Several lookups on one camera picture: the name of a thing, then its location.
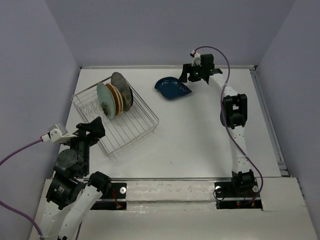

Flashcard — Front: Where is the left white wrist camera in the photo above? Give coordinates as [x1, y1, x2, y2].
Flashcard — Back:
[40, 123, 77, 144]

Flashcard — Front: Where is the grey reindeer plate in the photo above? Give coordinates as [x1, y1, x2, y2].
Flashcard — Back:
[111, 72, 133, 112]

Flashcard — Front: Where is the dark blue leaf plate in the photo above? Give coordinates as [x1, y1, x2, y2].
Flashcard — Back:
[154, 76, 192, 100]

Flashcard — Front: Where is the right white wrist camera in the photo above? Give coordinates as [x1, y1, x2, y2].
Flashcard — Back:
[190, 50, 201, 67]

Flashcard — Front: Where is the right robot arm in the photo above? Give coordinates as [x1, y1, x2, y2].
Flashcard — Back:
[179, 50, 256, 199]

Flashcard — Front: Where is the orange woven round plate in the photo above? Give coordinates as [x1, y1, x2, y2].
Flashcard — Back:
[105, 83, 121, 117]

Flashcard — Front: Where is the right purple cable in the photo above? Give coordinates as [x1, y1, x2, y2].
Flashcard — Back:
[191, 45, 264, 205]

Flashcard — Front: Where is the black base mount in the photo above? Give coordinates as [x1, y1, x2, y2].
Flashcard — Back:
[212, 181, 263, 210]
[91, 182, 127, 211]

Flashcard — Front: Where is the metal wire dish rack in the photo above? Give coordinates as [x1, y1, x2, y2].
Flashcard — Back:
[71, 75, 159, 157]

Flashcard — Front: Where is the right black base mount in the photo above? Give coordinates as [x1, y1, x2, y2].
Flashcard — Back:
[212, 181, 263, 210]

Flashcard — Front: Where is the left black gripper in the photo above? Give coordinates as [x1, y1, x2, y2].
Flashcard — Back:
[64, 115, 107, 174]

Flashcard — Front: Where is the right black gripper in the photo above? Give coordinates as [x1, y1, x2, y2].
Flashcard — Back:
[178, 62, 205, 83]

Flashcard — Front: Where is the cream plate with black spot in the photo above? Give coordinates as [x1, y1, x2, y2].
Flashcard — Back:
[116, 88, 124, 114]

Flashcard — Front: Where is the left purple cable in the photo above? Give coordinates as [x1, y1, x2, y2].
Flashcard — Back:
[0, 136, 83, 240]

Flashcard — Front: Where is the purple cable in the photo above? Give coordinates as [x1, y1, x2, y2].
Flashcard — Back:
[0, 136, 83, 240]
[191, 45, 264, 205]

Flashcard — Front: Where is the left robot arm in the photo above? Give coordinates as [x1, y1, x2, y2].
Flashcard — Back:
[40, 116, 112, 240]

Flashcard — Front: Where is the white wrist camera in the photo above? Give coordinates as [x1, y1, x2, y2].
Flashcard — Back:
[190, 50, 201, 67]
[40, 123, 77, 144]

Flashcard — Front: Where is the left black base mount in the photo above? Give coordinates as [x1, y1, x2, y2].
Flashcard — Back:
[91, 182, 127, 211]

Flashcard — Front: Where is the teal flower plate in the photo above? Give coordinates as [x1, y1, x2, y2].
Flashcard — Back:
[96, 82, 116, 120]

